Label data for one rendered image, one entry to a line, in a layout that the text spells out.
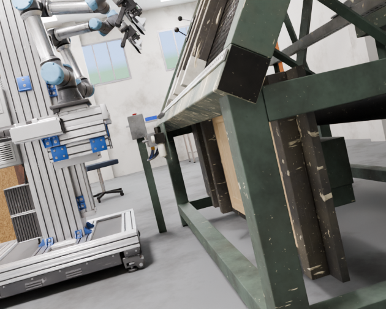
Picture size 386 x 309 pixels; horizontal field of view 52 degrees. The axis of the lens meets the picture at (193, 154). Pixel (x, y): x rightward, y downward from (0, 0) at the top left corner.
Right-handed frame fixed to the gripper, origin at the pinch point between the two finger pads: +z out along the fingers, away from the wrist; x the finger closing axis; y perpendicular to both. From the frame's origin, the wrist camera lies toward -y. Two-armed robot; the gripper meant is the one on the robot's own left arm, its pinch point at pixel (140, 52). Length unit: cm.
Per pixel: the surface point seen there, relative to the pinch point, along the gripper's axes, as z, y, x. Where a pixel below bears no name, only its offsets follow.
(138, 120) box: 35.3, -33.9, 9.6
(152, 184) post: 79, -58, 12
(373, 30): 66, 27, -183
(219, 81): 47, -23, -199
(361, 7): 61, 42, -164
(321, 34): 63, 41, -135
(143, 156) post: 58, -49, 12
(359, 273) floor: 145, -15, -145
